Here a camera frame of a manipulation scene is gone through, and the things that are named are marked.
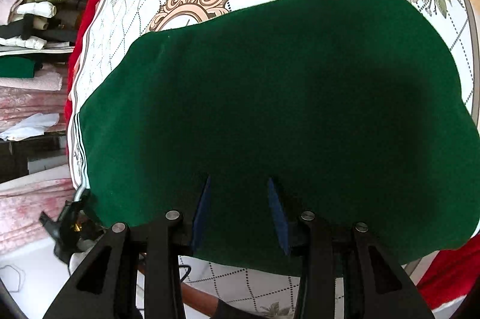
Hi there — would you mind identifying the green and cream varsity jacket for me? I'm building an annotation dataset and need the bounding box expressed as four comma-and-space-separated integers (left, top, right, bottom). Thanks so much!
79, 0, 479, 274

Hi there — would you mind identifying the shelf with folded clothes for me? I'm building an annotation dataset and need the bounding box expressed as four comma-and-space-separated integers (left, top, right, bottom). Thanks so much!
1, 0, 86, 254

